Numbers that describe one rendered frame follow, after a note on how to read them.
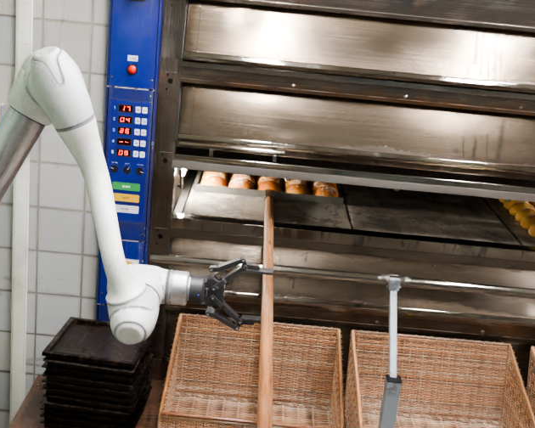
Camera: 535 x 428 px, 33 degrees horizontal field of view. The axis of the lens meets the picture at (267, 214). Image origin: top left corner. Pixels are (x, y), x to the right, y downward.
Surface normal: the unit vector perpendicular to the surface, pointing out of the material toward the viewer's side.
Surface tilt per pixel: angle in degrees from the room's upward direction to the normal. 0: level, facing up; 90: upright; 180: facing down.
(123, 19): 90
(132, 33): 90
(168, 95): 90
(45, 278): 90
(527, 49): 70
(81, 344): 0
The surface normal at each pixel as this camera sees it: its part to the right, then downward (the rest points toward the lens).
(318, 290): 0.03, -0.06
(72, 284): -0.01, 0.28
